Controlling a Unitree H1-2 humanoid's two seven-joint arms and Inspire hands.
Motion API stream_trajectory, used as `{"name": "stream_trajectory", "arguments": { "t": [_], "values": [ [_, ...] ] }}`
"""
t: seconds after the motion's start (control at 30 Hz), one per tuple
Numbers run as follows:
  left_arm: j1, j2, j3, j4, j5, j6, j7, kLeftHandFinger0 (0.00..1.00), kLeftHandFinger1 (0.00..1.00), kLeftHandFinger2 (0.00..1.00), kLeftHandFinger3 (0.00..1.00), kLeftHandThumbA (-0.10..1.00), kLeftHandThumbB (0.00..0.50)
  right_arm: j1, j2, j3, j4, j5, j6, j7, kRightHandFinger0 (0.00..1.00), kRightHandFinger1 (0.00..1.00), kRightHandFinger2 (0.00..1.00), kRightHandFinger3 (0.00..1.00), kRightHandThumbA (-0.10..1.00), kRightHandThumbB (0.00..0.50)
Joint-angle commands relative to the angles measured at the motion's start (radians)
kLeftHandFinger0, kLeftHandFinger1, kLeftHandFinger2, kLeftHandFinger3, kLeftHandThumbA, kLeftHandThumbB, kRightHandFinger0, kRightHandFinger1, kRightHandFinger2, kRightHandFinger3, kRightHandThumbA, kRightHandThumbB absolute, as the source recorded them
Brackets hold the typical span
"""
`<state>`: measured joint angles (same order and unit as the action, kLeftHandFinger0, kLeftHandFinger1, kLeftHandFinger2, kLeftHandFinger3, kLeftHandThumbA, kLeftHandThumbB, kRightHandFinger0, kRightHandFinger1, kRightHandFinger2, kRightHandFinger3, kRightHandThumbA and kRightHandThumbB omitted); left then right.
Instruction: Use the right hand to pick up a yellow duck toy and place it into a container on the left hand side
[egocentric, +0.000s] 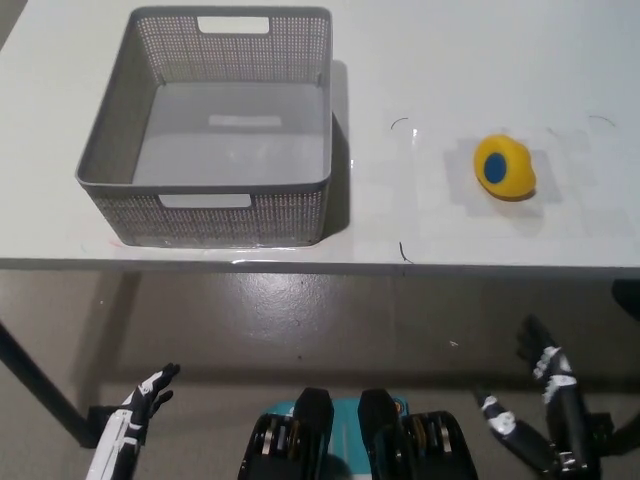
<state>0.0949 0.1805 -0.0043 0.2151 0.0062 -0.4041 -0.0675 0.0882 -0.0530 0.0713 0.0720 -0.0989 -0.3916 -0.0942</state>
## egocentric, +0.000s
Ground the grey perforated plastic basket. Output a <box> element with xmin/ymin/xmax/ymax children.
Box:
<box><xmin>74</xmin><ymin>5</ymin><xmax>335</xmax><ymax>249</ymax></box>

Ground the black object under table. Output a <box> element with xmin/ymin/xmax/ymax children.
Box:
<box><xmin>611</xmin><ymin>278</ymin><xmax>640</xmax><ymax>318</ymax></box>

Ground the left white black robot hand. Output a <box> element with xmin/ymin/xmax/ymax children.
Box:
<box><xmin>84</xmin><ymin>363</ymin><xmax>182</xmax><ymax>480</ymax></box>

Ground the yellow duck toy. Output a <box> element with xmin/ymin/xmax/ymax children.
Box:
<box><xmin>473</xmin><ymin>133</ymin><xmax>538</xmax><ymax>202</ymax></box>

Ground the black teal robot torso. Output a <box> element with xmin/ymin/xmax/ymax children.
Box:
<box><xmin>239</xmin><ymin>387</ymin><xmax>479</xmax><ymax>480</ymax></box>

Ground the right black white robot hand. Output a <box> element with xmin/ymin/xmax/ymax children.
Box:
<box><xmin>473</xmin><ymin>313</ymin><xmax>601</xmax><ymax>474</ymax></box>

